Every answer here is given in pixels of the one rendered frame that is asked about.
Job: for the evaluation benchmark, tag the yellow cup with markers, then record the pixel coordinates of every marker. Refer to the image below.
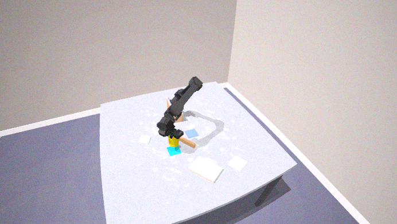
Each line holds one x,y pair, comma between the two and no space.
173,142

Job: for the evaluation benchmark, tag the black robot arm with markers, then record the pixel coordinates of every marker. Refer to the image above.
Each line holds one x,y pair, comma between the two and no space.
177,105

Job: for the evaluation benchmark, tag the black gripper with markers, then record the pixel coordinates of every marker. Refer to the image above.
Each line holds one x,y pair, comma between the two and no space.
174,132

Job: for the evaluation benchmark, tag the white flat block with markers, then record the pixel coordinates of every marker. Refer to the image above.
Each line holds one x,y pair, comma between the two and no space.
205,169

